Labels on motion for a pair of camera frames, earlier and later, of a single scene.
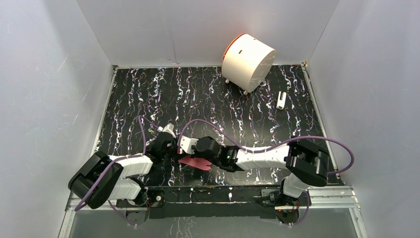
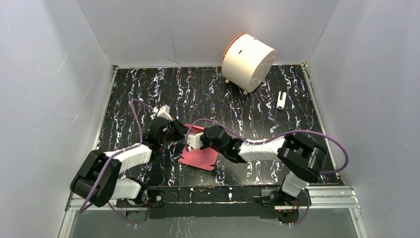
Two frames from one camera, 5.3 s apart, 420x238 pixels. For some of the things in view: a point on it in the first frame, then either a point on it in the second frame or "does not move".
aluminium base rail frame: (317, 197) does not move
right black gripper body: (197, 154) → (207, 144)
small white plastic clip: (281, 103) does not move
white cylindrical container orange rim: (247, 62) does not move
